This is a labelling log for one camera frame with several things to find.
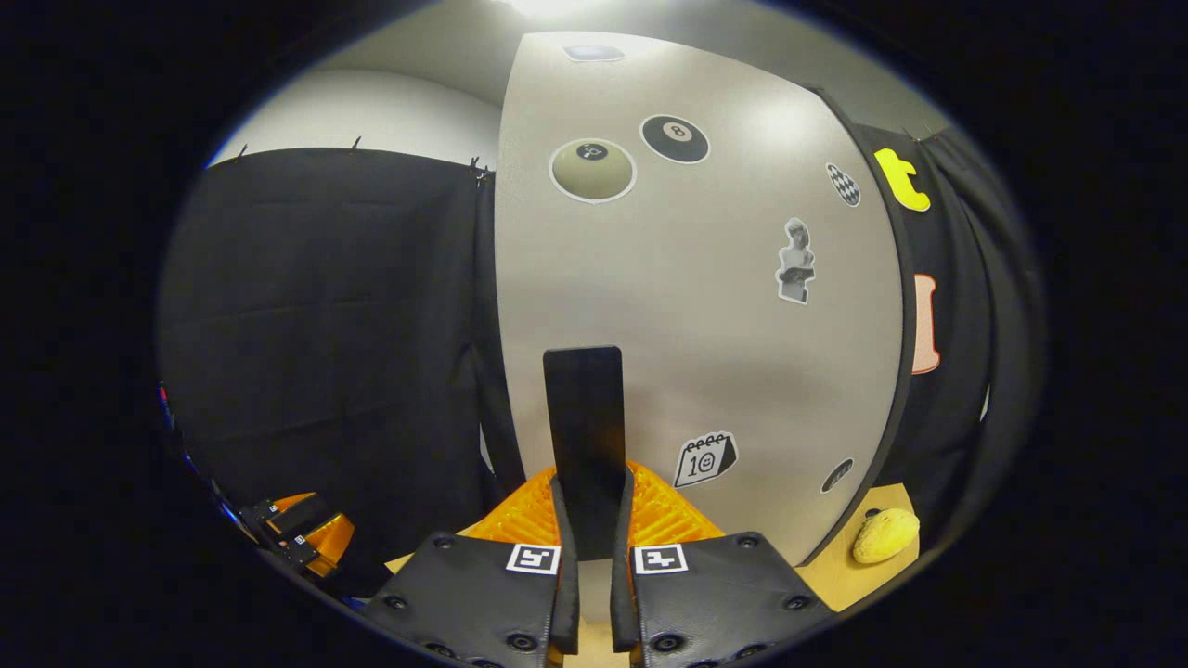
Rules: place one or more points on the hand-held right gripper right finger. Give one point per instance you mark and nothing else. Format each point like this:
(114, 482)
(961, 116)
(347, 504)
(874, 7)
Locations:
(724, 594)

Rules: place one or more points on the square ceiling light panel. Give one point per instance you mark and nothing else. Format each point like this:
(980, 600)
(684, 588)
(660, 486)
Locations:
(548, 5)

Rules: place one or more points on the black backdrop cloth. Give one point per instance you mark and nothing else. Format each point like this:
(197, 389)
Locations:
(325, 325)

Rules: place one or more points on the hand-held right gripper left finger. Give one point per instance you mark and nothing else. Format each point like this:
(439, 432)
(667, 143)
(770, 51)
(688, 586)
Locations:
(483, 594)

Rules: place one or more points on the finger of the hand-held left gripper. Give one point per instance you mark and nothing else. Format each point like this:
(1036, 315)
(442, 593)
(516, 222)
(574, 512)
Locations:
(325, 547)
(297, 518)

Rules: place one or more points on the yellow bun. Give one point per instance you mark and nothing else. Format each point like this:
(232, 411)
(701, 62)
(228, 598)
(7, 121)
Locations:
(886, 535)

